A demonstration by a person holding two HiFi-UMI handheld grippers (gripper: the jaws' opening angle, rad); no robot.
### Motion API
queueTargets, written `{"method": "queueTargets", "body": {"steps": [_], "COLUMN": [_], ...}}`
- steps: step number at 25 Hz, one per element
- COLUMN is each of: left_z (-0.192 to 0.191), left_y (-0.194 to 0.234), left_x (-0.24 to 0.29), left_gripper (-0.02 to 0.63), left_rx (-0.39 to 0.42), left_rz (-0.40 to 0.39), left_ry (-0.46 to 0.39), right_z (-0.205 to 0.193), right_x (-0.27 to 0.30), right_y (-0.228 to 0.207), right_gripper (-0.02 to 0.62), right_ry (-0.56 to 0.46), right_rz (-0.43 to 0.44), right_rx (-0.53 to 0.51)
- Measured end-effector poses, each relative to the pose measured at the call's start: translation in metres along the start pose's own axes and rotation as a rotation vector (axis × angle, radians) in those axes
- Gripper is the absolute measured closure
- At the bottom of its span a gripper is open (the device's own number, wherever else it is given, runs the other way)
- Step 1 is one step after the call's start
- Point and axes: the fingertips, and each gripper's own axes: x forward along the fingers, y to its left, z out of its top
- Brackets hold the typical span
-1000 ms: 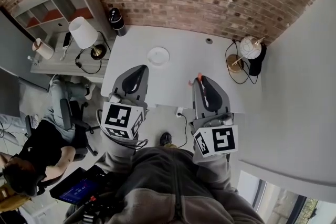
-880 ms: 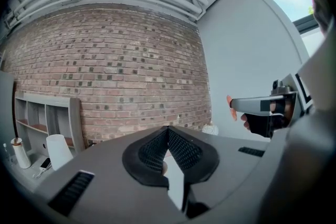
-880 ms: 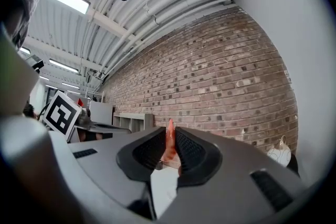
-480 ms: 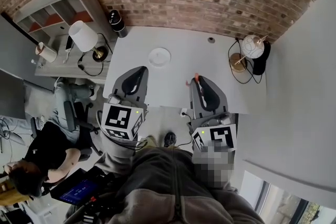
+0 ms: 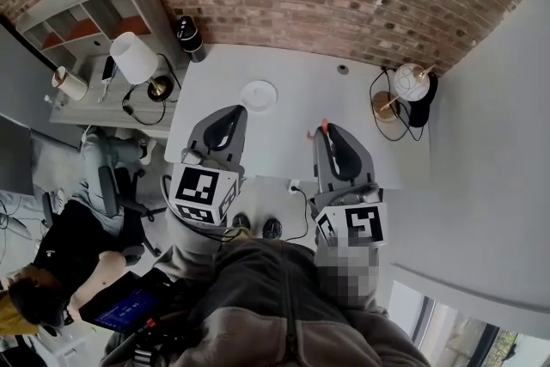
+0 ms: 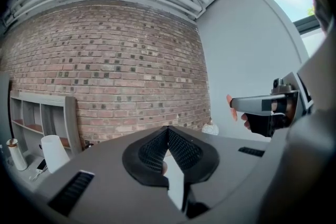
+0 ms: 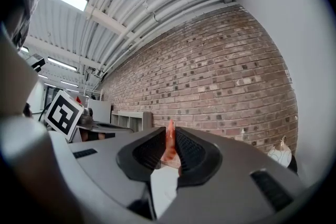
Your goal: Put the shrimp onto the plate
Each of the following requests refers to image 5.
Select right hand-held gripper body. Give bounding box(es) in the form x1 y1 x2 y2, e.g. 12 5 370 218
309 182 388 249

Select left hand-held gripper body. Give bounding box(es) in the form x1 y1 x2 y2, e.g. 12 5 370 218
168 148 248 228

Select small orange object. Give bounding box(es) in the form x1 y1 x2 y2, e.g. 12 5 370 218
306 118 331 144

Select white round plate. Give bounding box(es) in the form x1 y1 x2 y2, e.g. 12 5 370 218
240 79 278 113

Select person's right forearm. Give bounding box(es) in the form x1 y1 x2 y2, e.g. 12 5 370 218
315 242 390 315

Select person's left forearm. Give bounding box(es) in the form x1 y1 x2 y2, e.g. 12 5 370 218
165 208 227 272

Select person's mustard trousers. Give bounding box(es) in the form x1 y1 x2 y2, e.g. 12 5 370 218
223 226 253 244

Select person's right shoe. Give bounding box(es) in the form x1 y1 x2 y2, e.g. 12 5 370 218
261 217 283 241

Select black fabric speaker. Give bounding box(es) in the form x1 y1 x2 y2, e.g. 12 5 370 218
406 71 440 128

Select black office chair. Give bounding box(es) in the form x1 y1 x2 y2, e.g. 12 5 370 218
40 165 156 267

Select white globe brass lamp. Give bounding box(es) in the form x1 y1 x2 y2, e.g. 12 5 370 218
371 62 432 124

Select black cylindrical speaker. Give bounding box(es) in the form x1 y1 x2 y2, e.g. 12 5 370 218
174 15 208 64

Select white shade brass table lamp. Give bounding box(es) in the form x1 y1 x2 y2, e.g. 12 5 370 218
109 31 174 101

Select grey wooden side desk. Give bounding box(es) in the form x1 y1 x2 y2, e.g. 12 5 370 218
49 51 193 138

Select dark phone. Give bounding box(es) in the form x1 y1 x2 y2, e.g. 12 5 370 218
101 54 118 82

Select person's grey fleece jacket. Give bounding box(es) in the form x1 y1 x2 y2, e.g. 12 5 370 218
102 238 431 367

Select black device with blue screen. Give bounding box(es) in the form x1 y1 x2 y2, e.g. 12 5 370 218
79 269 175 336

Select white cylinder with brown rim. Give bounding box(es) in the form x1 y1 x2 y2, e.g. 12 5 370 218
52 64 89 102

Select dark framed window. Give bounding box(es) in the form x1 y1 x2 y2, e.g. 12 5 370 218
388 278 550 367

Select small dark monitor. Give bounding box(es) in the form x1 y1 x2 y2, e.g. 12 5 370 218
0 115 35 197

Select large grey monitor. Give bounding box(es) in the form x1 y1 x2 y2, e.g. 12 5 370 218
0 15 60 124

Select yellow fabric item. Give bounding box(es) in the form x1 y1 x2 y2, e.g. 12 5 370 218
0 290 40 337

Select black globe lamp cable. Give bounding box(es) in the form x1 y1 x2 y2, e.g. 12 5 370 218
369 64 425 143

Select black table lamp cable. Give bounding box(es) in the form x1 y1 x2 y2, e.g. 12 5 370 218
121 53 184 126

